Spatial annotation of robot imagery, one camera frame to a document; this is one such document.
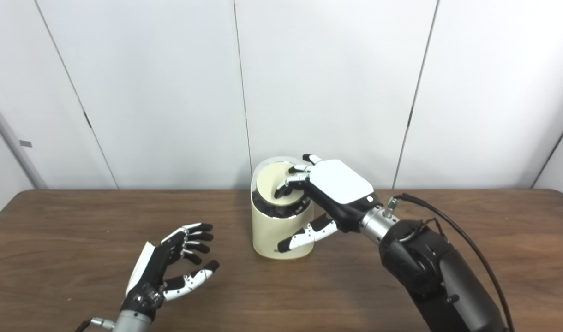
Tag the cream-colored bin body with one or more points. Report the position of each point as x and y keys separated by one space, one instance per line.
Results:
x=272 y=233

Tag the cream round bin lid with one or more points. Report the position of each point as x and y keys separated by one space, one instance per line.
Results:
x=270 y=182

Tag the black bin liner bag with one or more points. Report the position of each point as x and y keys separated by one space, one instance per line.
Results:
x=274 y=211

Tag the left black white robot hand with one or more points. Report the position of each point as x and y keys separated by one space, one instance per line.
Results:
x=147 y=276

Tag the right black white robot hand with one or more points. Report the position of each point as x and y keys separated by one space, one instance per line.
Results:
x=341 y=184

